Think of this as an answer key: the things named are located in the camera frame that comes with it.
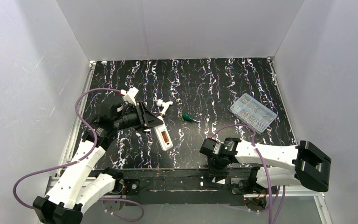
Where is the white remote control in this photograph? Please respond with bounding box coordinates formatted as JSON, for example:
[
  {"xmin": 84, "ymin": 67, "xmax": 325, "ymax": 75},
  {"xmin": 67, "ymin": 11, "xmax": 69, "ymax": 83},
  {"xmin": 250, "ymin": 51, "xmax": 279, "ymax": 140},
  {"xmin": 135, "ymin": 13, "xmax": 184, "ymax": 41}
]
[{"xmin": 153, "ymin": 121, "xmax": 173, "ymax": 151}]

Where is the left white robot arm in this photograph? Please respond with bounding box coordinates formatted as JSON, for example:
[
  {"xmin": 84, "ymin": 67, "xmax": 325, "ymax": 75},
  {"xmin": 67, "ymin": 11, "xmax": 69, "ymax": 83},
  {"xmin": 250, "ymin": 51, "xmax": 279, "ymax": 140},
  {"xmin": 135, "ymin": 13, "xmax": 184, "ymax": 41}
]
[{"xmin": 33, "ymin": 102, "xmax": 164, "ymax": 224}]

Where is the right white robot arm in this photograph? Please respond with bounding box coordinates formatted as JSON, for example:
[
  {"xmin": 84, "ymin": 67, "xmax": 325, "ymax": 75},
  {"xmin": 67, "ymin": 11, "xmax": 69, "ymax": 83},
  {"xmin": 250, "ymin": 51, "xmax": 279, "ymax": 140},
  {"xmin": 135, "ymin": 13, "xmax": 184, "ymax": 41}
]
[{"xmin": 200, "ymin": 138, "xmax": 331, "ymax": 194}]

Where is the white plastic faucet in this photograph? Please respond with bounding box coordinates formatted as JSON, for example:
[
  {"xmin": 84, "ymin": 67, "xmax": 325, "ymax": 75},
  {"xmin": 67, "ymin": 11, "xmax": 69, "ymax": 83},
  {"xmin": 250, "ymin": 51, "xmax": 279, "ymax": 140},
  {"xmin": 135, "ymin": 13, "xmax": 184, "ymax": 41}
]
[{"xmin": 156, "ymin": 99, "xmax": 173, "ymax": 117}]

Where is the clear plastic screw box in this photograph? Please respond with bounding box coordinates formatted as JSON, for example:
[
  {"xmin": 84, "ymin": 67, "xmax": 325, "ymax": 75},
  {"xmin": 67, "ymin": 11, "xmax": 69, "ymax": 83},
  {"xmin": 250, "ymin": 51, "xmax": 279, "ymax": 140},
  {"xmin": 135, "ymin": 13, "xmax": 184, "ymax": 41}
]
[{"xmin": 230, "ymin": 93, "xmax": 277, "ymax": 133}]

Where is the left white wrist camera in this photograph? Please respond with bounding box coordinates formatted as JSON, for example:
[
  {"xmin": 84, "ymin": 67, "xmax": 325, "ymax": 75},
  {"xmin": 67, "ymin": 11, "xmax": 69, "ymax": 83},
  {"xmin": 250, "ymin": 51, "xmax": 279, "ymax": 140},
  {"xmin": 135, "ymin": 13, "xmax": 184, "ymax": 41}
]
[{"xmin": 120, "ymin": 87, "xmax": 139, "ymax": 105}]

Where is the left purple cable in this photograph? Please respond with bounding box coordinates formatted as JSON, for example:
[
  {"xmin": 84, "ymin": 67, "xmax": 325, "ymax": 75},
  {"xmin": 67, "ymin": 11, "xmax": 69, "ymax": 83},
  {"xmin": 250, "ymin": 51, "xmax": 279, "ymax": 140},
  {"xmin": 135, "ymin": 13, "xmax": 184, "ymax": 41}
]
[{"xmin": 13, "ymin": 88, "xmax": 145, "ymax": 223}]

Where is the green handled screwdriver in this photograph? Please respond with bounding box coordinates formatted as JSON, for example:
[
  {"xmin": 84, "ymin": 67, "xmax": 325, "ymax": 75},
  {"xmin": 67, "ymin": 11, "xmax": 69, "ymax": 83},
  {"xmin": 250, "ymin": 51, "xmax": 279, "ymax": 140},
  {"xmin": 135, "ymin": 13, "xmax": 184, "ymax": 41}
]
[{"xmin": 180, "ymin": 113, "xmax": 198, "ymax": 123}]

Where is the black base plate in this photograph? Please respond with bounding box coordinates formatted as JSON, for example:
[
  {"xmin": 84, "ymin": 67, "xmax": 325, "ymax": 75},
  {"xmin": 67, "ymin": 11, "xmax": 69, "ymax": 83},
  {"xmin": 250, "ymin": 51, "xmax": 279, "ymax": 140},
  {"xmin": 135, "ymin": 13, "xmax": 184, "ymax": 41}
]
[{"xmin": 83, "ymin": 168, "xmax": 278, "ymax": 207}]

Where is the aluminium frame rail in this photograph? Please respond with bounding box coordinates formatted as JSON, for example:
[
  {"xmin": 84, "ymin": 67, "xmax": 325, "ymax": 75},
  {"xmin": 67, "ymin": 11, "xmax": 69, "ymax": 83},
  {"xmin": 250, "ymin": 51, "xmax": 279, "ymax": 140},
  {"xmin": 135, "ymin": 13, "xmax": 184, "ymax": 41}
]
[{"xmin": 45, "ymin": 177, "xmax": 325, "ymax": 197}]

